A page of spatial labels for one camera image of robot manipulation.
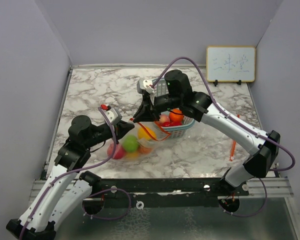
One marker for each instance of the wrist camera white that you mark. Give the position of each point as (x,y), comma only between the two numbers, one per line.
(112,113)
(145,87)

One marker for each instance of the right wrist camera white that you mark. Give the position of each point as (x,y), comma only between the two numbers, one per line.
(145,87)

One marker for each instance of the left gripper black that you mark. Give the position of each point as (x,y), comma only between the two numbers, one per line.
(122,127)

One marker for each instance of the red toy apple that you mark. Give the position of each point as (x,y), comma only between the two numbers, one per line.
(119,152)
(171,124)

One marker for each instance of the orange toy tangerine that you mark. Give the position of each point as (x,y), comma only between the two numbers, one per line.
(176,115)

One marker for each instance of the blue white plastic basket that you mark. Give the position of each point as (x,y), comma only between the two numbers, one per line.
(173,129)

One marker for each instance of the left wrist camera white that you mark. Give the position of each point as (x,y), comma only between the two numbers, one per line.
(112,113)

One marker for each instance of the yellow orange toy peach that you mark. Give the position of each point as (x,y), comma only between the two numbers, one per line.
(132,155)

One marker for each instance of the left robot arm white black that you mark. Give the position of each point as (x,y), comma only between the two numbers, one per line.
(53,203)

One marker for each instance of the pink toy peach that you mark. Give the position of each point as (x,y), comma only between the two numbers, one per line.
(163,118)

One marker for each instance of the yellow toy bell pepper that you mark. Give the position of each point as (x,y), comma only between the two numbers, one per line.
(146,133)

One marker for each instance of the black mounting rail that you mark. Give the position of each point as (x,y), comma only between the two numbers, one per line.
(159,192)

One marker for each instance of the clear zip bag orange zipper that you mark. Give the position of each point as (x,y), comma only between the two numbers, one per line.
(142,142)

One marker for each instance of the orange toy persimmon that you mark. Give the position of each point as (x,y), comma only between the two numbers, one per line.
(144,150)

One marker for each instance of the small whiteboard wooden frame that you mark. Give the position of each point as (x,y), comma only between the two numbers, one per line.
(231,64)

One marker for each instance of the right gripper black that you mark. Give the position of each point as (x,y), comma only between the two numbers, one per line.
(145,112)

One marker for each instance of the green toy apple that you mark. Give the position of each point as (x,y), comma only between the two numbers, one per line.
(130,144)

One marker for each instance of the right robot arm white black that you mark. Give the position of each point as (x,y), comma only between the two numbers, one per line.
(260,145)

